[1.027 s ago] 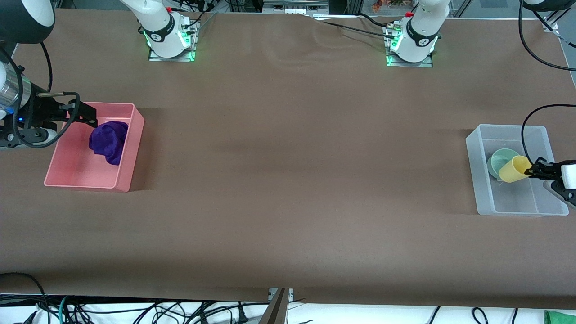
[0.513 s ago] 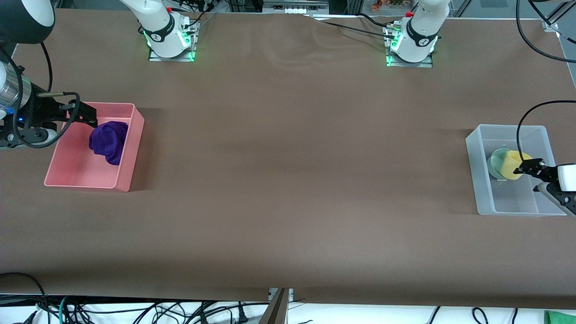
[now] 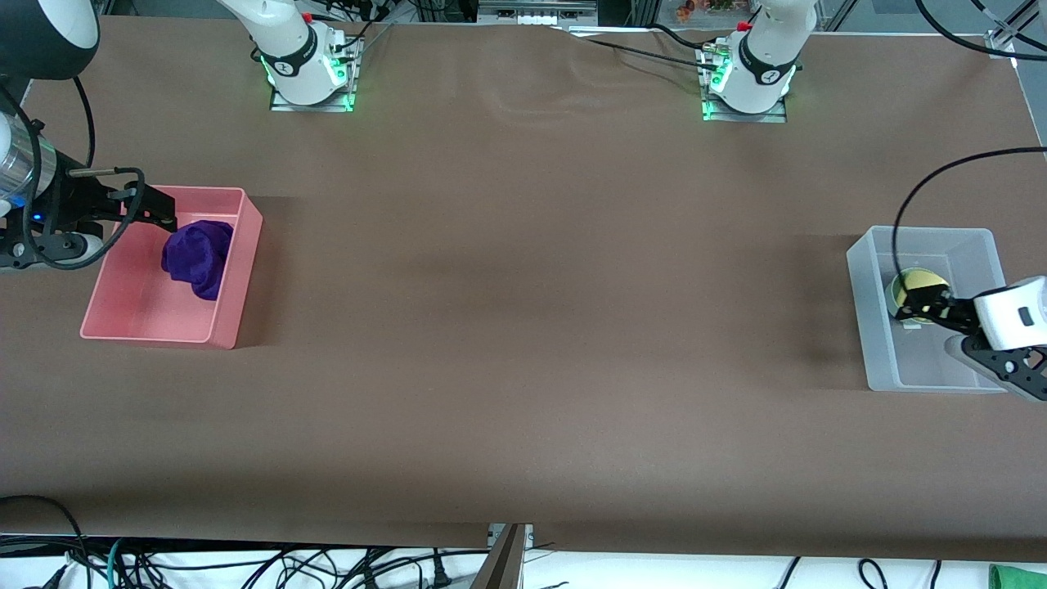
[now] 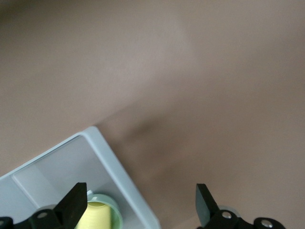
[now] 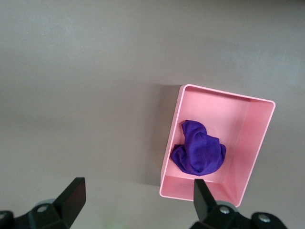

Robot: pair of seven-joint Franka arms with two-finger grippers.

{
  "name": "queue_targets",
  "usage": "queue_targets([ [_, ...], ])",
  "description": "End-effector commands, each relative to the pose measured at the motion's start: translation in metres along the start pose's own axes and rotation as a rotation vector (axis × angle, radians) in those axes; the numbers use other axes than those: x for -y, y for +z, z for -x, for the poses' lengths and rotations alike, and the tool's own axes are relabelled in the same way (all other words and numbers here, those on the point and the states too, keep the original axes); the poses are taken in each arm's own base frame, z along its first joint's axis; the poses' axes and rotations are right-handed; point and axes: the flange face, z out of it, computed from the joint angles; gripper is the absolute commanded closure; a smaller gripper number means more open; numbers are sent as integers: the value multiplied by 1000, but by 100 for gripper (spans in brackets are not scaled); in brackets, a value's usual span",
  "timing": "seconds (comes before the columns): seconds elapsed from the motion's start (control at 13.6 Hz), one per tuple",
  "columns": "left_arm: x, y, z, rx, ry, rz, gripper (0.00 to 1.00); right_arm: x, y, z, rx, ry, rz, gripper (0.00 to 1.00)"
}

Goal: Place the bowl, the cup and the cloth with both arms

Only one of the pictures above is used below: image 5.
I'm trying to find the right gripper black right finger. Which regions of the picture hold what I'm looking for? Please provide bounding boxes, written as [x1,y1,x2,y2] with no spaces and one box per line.
[193,178,218,224]

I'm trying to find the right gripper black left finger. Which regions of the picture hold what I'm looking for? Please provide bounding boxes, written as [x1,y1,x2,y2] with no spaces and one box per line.
[54,177,87,229]

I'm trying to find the purple cloth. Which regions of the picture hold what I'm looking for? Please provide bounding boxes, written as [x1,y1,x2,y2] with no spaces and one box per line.
[170,120,226,177]

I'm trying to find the pink plastic bin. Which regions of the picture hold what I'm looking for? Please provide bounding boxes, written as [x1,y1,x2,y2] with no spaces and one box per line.
[159,83,276,207]

